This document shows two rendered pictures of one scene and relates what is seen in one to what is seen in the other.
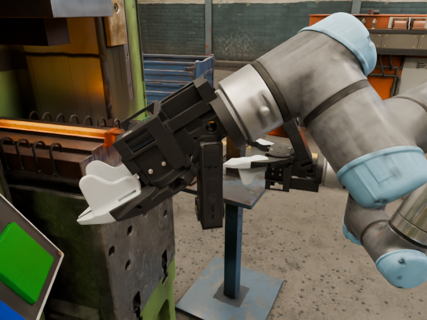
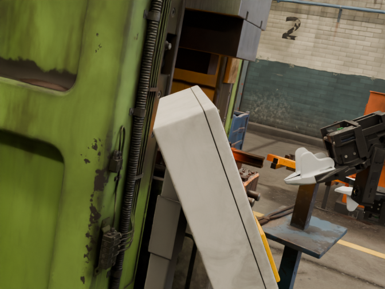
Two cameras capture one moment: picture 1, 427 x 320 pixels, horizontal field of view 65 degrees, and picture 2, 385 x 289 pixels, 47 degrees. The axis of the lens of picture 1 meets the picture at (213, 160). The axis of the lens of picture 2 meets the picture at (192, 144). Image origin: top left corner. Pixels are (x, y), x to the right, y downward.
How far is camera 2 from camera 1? 0.56 m
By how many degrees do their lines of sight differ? 13
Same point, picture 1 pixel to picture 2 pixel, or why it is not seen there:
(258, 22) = (299, 87)
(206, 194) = (369, 180)
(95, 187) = (309, 160)
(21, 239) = not seen: hidden behind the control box
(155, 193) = (347, 169)
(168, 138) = (362, 139)
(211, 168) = (377, 163)
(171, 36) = not seen: hidden behind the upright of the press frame
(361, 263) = not seen: outside the picture
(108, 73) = (217, 104)
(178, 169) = (361, 158)
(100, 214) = (306, 176)
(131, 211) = (330, 176)
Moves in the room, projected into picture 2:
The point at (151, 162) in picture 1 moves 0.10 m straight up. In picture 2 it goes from (348, 151) to (362, 96)
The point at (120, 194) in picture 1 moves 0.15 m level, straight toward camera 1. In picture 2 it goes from (321, 167) to (370, 195)
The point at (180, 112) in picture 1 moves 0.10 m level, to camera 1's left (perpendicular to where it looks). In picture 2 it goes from (364, 128) to (310, 117)
